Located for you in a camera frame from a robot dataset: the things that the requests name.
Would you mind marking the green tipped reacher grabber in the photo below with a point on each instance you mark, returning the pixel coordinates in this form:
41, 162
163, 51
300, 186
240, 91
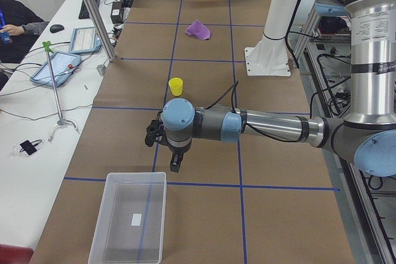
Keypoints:
62, 121

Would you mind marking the black power adapter box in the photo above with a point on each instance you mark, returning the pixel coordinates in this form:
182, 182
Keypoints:
117, 12

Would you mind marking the blue teach pendant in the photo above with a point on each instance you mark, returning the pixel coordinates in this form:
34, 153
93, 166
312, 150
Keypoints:
84, 40
63, 66

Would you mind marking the near blue teach pendant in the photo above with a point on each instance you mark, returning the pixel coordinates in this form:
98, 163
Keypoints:
63, 66

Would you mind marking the seated person in black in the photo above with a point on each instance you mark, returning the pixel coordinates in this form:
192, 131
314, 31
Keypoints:
23, 26

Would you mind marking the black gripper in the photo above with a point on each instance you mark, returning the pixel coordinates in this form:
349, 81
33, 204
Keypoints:
177, 150

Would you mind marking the small black device with strap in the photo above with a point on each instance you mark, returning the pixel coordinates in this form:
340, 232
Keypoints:
29, 147

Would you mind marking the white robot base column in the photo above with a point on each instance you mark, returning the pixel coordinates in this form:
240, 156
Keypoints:
269, 57

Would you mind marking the aluminium frame post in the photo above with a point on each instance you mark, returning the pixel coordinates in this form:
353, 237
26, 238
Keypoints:
100, 28

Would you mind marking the clear plastic box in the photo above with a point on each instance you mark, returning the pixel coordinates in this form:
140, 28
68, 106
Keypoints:
131, 220

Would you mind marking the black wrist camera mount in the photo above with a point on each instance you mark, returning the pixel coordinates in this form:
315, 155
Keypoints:
154, 133

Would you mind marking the purple cloth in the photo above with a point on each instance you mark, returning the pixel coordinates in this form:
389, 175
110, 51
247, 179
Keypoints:
198, 30

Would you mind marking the far blue teach pendant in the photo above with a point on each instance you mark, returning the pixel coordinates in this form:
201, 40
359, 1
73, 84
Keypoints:
84, 40

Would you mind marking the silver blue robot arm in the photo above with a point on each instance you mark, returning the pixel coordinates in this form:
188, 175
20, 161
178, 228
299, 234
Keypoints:
365, 137

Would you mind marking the black computer mouse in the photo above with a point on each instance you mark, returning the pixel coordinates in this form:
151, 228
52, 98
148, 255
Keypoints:
56, 28

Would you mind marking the yellow plastic cup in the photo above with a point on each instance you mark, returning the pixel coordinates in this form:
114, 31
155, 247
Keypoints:
176, 86

